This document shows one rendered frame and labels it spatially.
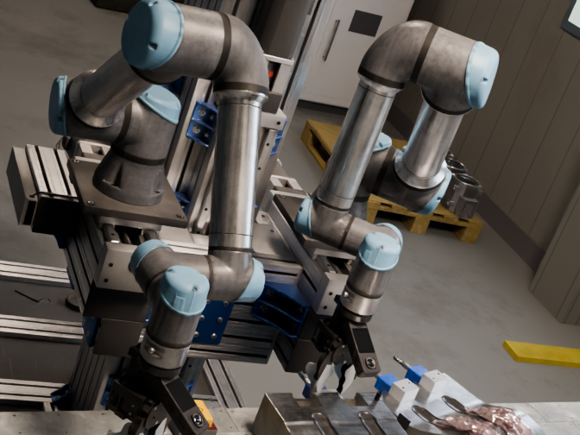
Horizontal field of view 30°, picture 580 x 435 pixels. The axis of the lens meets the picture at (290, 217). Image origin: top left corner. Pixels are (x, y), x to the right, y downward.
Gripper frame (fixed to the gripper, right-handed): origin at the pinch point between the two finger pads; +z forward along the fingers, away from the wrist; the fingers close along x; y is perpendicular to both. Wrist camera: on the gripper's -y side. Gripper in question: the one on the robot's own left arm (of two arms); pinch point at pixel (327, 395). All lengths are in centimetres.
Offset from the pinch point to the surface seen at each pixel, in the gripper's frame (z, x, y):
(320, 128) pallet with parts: 71, -224, 331
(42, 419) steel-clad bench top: 5, 58, 2
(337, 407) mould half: -4.4, 4.9, -9.2
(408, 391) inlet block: -3.5, -16.9, -3.9
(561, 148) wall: 24, -295, 226
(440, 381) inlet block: -3.6, -28.1, -0.8
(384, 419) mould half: -4.3, -3.9, -13.1
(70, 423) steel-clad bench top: 5, 54, 1
